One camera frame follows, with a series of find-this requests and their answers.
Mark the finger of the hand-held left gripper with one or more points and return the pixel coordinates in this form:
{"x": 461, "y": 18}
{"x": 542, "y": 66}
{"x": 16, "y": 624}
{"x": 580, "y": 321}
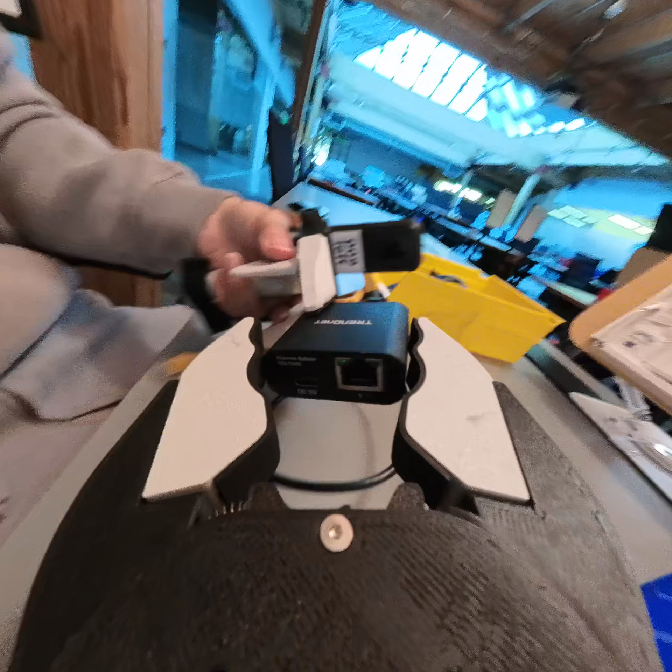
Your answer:
{"x": 316, "y": 273}

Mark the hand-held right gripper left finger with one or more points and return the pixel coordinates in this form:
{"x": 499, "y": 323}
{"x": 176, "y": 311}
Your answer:
{"x": 210, "y": 409}

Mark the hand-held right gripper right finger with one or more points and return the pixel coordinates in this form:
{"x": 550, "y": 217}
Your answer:
{"x": 462, "y": 414}

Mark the black network switch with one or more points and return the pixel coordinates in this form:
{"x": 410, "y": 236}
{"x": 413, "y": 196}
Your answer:
{"x": 336, "y": 336}

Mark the yellow plastic bin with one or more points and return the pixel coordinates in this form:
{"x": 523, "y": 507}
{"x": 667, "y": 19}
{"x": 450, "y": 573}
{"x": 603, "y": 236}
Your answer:
{"x": 472, "y": 309}

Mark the person's left forearm grey sleeve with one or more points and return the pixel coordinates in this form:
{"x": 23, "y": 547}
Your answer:
{"x": 94, "y": 183}

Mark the grey desk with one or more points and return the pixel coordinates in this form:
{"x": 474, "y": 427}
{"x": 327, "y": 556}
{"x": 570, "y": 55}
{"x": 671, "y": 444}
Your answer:
{"x": 325, "y": 441}

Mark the person's left hand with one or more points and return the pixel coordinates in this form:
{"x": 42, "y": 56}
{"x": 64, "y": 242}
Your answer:
{"x": 241, "y": 231}

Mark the person's grey sweatshirt torso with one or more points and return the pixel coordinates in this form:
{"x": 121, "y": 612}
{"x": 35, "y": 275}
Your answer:
{"x": 63, "y": 346}

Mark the white stand base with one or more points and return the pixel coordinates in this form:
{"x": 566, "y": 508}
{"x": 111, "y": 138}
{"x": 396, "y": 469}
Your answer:
{"x": 624, "y": 435}

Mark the wooden document stand with papers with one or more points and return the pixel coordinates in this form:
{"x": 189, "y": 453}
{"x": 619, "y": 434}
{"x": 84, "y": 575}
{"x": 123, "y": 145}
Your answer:
{"x": 630, "y": 336}

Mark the black monitor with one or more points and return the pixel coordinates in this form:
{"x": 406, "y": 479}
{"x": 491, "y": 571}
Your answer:
{"x": 662, "y": 228}

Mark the blue plastic bin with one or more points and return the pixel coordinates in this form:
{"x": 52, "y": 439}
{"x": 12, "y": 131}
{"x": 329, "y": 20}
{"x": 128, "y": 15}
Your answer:
{"x": 660, "y": 624}

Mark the wooden post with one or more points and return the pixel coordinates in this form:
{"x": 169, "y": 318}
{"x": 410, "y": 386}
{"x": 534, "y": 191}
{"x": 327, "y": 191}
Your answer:
{"x": 99, "y": 68}

